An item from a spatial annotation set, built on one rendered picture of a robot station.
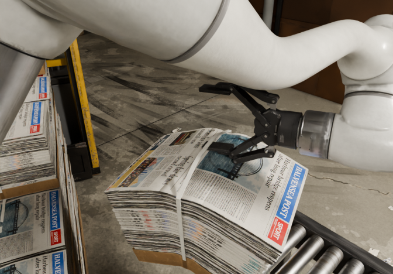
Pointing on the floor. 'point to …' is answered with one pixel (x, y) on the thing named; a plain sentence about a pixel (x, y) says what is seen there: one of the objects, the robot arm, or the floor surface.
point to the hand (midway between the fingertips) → (207, 116)
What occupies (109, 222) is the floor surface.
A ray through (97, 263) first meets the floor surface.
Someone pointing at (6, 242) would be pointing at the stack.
